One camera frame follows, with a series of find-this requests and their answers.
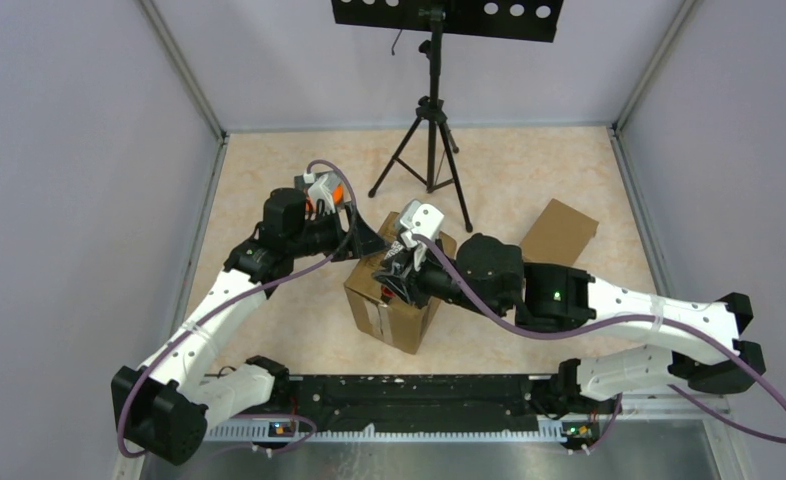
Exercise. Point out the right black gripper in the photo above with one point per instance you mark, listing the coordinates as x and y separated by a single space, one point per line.
401 270

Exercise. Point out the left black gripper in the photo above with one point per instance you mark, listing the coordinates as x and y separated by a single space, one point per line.
362 238

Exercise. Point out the large cardboard box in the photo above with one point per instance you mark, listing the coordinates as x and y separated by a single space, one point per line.
394 322

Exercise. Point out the small cardboard box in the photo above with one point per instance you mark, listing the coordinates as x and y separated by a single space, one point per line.
558 236

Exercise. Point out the red black utility knife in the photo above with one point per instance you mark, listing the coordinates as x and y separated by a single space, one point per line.
386 293

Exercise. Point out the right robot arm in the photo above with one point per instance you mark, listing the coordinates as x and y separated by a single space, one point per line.
699 345

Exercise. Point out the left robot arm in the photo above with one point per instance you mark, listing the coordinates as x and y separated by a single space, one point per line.
165 406

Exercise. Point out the orange curved toy piece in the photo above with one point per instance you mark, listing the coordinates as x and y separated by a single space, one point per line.
322 199

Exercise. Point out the black tripod stand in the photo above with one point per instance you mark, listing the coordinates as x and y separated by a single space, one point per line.
430 111

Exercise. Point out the black perforated plate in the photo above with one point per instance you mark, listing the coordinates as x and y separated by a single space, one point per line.
517 20

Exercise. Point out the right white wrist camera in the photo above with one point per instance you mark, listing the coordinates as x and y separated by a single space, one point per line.
418 219

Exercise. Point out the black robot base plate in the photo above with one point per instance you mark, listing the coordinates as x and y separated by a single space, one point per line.
412 404

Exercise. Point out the grey cable duct rail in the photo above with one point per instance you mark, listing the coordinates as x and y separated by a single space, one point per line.
282 432

